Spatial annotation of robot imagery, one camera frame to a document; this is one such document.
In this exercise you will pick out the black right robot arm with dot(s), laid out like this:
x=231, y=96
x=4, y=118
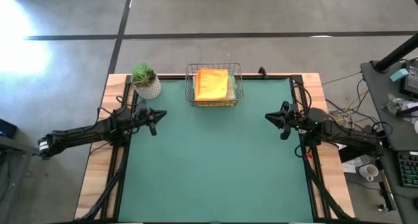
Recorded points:
x=343, y=134

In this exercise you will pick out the white mug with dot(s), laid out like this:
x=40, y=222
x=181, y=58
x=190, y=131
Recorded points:
x=368, y=172

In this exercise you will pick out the backlit keyboard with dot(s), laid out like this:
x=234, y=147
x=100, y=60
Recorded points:
x=408, y=168

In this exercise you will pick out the grey metal cart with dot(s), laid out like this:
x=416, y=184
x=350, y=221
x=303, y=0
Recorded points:
x=19, y=149

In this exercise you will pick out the orange microfiber towel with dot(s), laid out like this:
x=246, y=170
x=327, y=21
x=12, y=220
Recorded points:
x=215, y=103
x=211, y=85

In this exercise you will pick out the crumpled plastic bag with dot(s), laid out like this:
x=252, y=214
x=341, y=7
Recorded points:
x=396, y=103

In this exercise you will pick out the small black clamp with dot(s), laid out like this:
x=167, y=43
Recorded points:
x=262, y=72

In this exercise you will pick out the light green microfiber towel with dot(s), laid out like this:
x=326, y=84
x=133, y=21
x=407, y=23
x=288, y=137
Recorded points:
x=232, y=87

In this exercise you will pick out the black desk support bar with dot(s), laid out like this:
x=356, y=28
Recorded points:
x=359, y=153

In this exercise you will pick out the potted plant patterned white pot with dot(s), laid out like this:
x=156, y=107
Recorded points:
x=147, y=83

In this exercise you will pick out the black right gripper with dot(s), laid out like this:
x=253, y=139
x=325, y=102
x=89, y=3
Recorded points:
x=292, y=118

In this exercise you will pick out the black support strut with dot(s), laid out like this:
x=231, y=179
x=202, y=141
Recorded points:
x=321, y=191
x=104, y=198

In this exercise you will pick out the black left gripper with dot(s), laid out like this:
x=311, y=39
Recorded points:
x=142, y=114

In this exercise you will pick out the light blue box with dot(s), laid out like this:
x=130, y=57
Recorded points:
x=399, y=75

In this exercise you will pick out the white papers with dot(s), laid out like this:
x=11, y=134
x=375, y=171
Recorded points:
x=354, y=163

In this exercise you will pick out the black device blue light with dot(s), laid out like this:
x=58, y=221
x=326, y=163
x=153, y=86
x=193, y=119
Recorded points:
x=7, y=129

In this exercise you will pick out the black pole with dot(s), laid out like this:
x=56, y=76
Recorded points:
x=396, y=54

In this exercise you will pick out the black table frame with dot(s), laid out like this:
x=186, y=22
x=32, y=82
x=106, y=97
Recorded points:
x=173, y=76

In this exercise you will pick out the dark grey side desk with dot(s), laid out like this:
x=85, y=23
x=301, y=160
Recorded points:
x=401, y=136

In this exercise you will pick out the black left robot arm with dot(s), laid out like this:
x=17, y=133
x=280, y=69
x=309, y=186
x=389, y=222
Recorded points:
x=85, y=132

